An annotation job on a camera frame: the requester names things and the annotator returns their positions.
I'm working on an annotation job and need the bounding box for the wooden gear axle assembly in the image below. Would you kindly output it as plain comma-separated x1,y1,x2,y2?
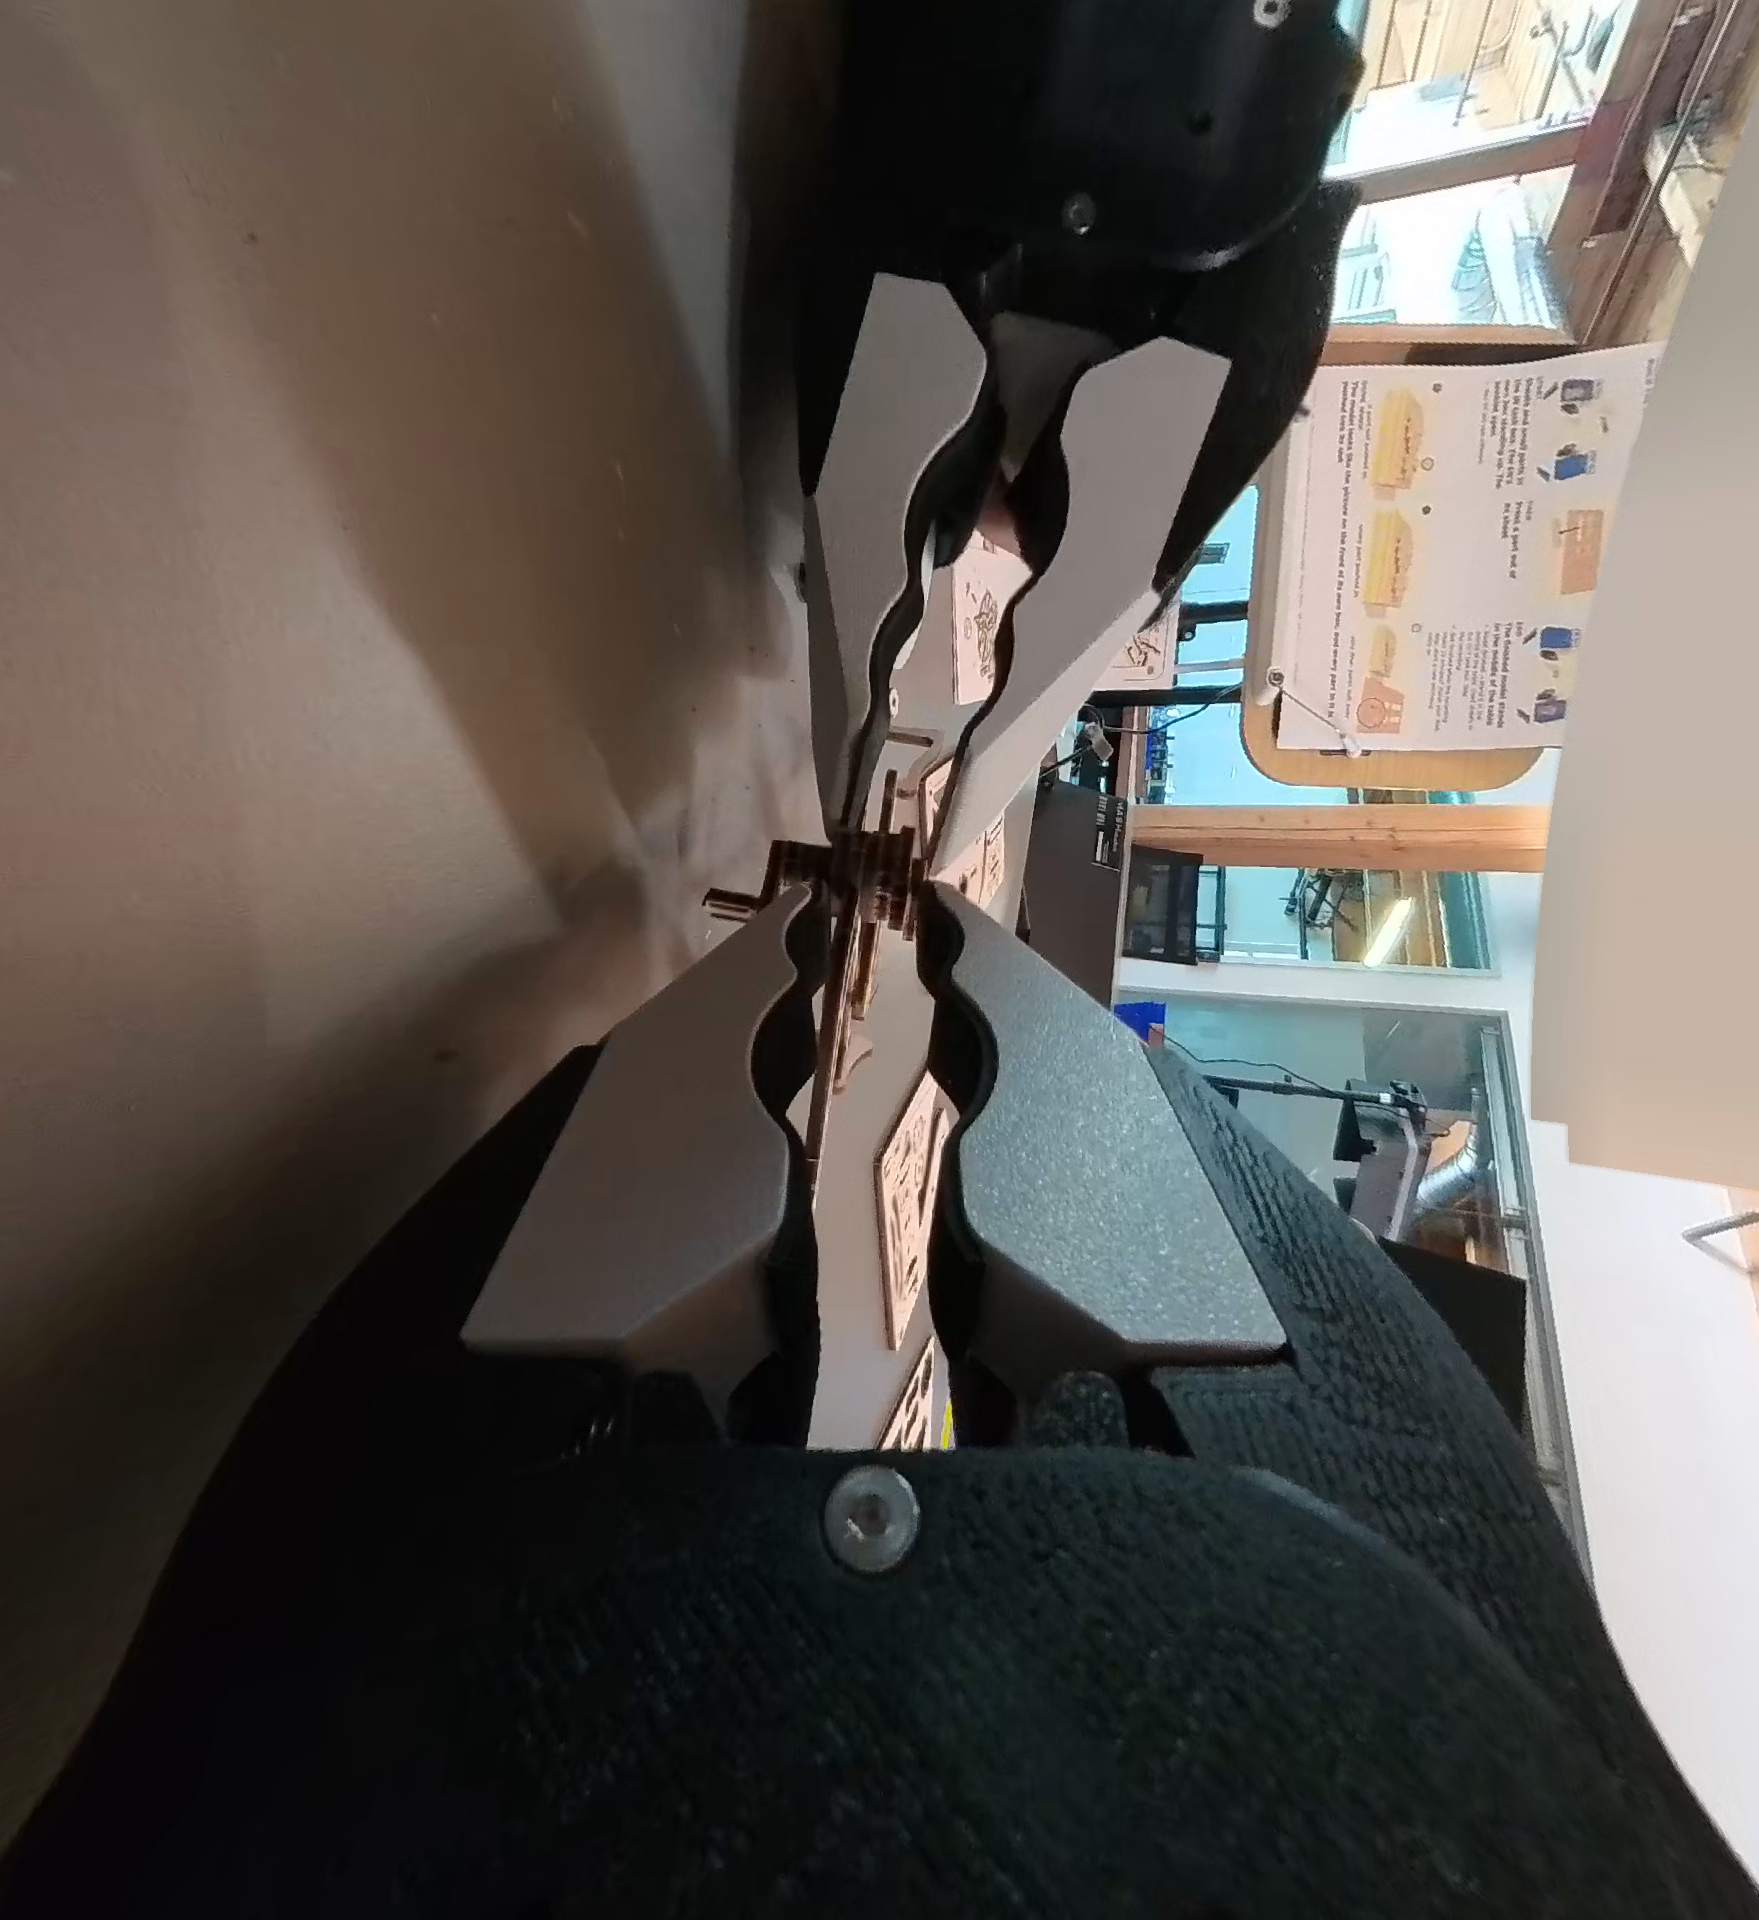
703,829,929,941

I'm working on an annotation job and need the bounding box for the black tripod stand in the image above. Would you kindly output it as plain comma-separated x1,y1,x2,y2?
1207,1063,1439,1159

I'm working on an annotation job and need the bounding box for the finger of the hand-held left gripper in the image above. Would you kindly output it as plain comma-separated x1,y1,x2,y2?
933,334,1228,882
801,274,996,844

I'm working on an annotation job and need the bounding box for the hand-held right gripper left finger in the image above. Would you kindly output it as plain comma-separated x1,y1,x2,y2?
462,886,840,1374

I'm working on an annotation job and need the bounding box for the silver air duct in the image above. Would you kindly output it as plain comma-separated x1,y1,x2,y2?
1407,1137,1499,1220

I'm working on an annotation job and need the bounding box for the wooden support post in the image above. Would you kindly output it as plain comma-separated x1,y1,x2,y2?
1127,798,1552,878

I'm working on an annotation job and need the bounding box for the printed instruction sheet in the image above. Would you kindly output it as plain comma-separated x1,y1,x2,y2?
1273,338,1671,754

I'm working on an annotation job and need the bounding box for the black panel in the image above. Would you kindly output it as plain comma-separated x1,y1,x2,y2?
1378,1234,1535,1444

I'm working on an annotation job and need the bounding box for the wooden clipboard stand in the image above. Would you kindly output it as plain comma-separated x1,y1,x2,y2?
1240,319,1552,793

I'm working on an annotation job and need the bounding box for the emptied wooden parts sheet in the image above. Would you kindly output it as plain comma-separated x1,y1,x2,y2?
875,1340,944,1452

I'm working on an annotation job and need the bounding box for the wooden model frame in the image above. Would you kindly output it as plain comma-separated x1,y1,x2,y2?
703,718,958,1189

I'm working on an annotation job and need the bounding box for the wooden parts sheet curved cutout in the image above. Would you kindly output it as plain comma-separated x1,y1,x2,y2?
875,1100,958,1355

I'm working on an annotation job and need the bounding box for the black flat box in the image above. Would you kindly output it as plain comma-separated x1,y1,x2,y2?
1018,769,1132,1002

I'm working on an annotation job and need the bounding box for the assembly instruction booklet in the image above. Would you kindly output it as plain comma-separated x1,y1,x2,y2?
951,523,1184,709

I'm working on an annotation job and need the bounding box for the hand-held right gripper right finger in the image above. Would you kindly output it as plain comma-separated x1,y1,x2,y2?
921,886,1289,1416

